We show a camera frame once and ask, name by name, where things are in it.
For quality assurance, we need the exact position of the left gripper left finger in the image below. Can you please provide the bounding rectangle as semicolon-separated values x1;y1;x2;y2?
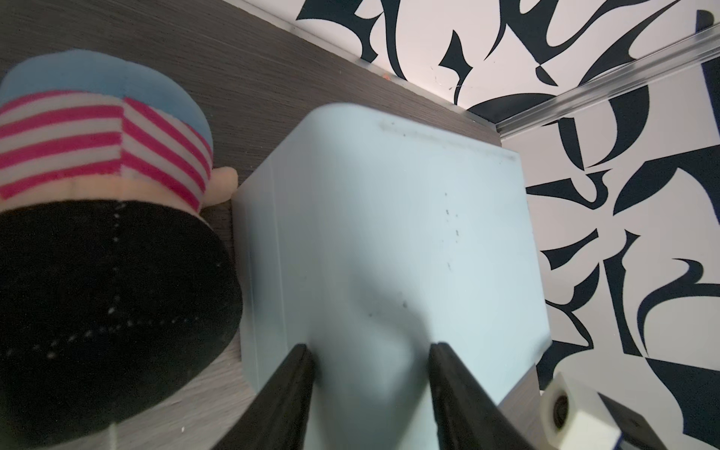
213;344;315;450

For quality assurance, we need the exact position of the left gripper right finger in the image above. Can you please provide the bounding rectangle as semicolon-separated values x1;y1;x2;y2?
429;342;533;450

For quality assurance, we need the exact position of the light blue drawer box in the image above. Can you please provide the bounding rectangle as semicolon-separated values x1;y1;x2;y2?
232;103;551;449

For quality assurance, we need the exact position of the plush doll black hair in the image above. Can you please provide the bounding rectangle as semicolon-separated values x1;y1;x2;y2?
1;50;242;449

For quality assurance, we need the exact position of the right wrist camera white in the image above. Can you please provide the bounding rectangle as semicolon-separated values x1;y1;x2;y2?
538;370;671;450

